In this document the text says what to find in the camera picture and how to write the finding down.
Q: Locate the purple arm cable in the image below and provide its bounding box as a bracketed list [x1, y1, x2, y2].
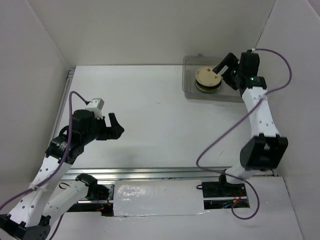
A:
[0, 91, 91, 240]
[196, 47, 293, 220]

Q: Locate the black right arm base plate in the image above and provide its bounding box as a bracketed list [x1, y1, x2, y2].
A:
[196, 181, 247, 200]

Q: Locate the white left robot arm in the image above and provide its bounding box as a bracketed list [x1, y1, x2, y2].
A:
[0, 109, 125, 240]

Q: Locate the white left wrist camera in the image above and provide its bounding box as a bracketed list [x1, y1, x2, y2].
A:
[85, 98, 105, 120]

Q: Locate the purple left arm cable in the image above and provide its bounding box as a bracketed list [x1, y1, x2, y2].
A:
[0, 91, 91, 240]

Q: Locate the lime green plate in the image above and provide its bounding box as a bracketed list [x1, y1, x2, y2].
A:
[197, 88, 219, 94]

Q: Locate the aluminium front rail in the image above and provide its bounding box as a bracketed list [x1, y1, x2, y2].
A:
[61, 167, 226, 181]

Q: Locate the black glossy plate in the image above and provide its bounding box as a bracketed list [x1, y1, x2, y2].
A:
[195, 82, 221, 90]

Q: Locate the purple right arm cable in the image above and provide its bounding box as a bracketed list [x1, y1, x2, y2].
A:
[196, 47, 293, 220]

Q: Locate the white foil-covered panel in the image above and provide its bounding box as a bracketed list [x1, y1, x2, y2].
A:
[113, 180, 205, 217]

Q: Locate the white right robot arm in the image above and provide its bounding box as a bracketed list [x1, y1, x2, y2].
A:
[213, 50, 289, 196]

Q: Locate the cream plate with brown motifs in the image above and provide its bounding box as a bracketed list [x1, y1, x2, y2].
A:
[195, 67, 222, 87]

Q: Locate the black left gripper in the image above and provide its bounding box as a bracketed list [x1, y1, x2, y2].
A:
[82, 112, 125, 144]

